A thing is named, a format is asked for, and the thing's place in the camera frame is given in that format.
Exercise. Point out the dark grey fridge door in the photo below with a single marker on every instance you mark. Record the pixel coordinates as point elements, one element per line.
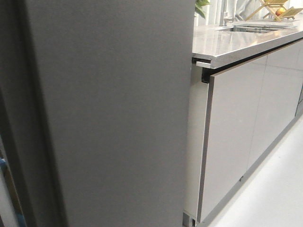
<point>94,107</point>

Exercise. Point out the ajar grey cabinet door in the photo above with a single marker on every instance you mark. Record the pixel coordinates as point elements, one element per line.
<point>233,98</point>

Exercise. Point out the grey kitchen counter cabinet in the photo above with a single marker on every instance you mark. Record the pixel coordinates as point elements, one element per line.
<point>280,99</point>

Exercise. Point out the steel kitchen faucet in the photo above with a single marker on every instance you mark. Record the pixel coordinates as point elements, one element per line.
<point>227,13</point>

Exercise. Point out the green plant leaves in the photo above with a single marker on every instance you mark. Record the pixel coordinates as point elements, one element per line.
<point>199,4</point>

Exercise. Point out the stainless steel sink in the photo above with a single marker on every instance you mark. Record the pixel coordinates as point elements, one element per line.
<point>262,27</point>

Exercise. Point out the wooden dish rack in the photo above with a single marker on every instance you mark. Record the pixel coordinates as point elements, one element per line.
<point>274,10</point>

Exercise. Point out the red yellow apple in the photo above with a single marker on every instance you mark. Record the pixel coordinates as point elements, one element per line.
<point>280,11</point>

